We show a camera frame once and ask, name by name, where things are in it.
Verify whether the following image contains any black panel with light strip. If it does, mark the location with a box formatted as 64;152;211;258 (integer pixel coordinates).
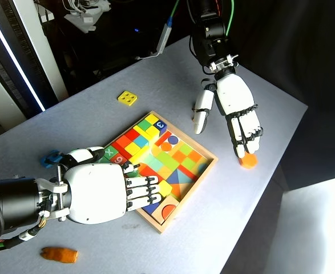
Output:
0;0;47;112

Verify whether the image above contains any white bracket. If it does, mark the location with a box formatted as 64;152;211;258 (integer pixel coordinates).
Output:
63;0;112;34

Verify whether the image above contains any orange hexagon block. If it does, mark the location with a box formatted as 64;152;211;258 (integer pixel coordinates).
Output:
238;153;259;170

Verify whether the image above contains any yellow block with four holes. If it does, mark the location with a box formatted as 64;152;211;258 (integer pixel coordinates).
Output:
117;90;138;107

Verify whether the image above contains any grey adapter box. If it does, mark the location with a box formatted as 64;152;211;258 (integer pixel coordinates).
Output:
157;24;173;55

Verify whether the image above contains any yellow tall cube block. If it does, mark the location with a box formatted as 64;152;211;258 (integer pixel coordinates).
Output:
158;179;173;198

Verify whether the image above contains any grey table cloth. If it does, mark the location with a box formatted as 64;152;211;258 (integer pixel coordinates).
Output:
0;35;309;274

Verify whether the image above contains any wooden puzzle tray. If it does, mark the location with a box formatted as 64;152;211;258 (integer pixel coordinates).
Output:
106;110;219;235

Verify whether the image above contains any orange toy drumstick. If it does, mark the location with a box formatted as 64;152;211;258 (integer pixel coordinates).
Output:
40;247;79;264

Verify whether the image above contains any white upright post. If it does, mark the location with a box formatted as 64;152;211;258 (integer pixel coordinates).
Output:
11;0;70;100

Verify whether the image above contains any green cable with blue plug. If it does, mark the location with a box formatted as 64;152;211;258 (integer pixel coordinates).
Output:
167;0;181;25

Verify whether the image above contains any white cable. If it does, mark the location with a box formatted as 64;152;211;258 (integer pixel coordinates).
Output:
134;50;162;61

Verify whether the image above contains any blue block with two holes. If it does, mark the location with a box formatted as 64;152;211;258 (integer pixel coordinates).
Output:
39;150;64;169

